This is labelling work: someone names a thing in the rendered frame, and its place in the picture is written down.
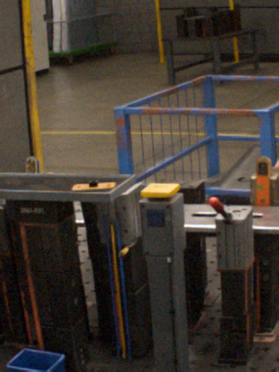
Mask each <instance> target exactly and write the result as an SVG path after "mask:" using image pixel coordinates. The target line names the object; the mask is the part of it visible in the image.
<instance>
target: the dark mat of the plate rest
mask: <svg viewBox="0 0 279 372"><path fill-rule="evenodd" d="M126 180H128V178H92V177H42V176H27V177H0V190H30V191H65V192H100V193H109V192H110V191H111V190H113V189H114V188H116V187H117V186H119V185H120V184H122V183H124V182H125V181H126ZM90 181H98V184H108V183H115V187H114V188H112V189H96V190H80V191H72V190H71V189H72V188H73V186H74V185H77V184H88V183H89V182H90Z"/></svg>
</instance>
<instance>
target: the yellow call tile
mask: <svg viewBox="0 0 279 372"><path fill-rule="evenodd" d="M177 191H179V184H151V185H149V186H148V187H147V188H144V189H143V190H142V191H141V192H140V194H141V197H142V198H155V199H165V198H170V197H173V196H174V195H175V194H176V192H177Z"/></svg>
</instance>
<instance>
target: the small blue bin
mask: <svg viewBox="0 0 279 372"><path fill-rule="evenodd" d="M65 359H66V358H65V356H64V355H63V354H57V353H50V352H43V351H40V350H24V349H23V350H22V351H21V352H20V353H19V354H17V355H16V357H15V358H14V359H12V360H11V361H9V362H8V363H7V368H8V369H9V372H65V361H64V360H65Z"/></svg>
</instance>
